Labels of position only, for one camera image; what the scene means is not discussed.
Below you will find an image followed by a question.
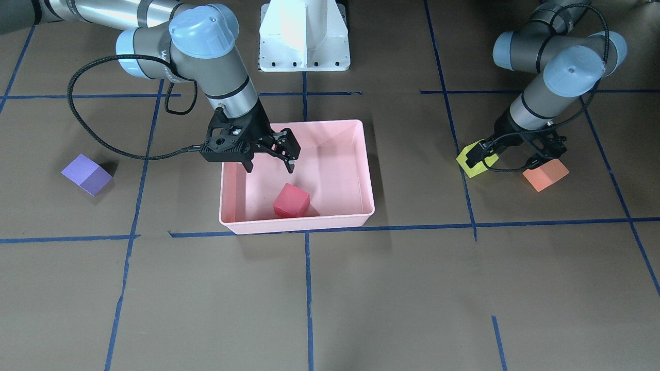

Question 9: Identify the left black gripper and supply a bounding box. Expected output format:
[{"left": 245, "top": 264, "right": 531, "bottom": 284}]
[{"left": 478, "top": 112, "right": 567, "bottom": 170}]

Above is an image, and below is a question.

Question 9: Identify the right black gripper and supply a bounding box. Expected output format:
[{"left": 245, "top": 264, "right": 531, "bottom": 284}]
[{"left": 200, "top": 100, "right": 301, "bottom": 174}]

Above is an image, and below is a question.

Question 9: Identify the yellow foam block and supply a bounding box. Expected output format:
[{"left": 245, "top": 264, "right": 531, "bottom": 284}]
[{"left": 456, "top": 139, "right": 499, "bottom": 178}]

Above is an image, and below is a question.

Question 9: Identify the red foam block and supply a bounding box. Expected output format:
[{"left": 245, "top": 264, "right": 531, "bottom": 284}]
[{"left": 273, "top": 183, "right": 310, "bottom": 218}]

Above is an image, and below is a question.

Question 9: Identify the purple foam block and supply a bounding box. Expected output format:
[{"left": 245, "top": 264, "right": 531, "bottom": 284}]
[{"left": 60, "top": 154, "right": 113, "bottom": 196}]

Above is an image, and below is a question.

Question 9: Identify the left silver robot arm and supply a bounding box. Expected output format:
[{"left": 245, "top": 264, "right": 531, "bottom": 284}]
[{"left": 457, "top": 1, "right": 629, "bottom": 176}]

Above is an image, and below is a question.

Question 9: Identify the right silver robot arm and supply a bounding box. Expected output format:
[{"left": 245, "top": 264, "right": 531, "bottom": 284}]
[{"left": 2, "top": 1, "right": 300, "bottom": 173}]

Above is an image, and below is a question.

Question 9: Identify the pink plastic bin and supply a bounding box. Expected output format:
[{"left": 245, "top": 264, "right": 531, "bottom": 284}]
[{"left": 219, "top": 120, "right": 375, "bottom": 234}]

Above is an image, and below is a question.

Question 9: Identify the orange foam block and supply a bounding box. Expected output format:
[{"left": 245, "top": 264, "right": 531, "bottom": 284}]
[{"left": 522, "top": 158, "right": 570, "bottom": 192}]

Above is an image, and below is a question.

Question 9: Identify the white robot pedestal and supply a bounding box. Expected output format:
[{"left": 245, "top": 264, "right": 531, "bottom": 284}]
[{"left": 258, "top": 1, "right": 351, "bottom": 73}]

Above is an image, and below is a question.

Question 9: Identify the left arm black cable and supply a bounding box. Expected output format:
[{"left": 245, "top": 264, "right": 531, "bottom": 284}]
[{"left": 482, "top": 3, "right": 610, "bottom": 173}]

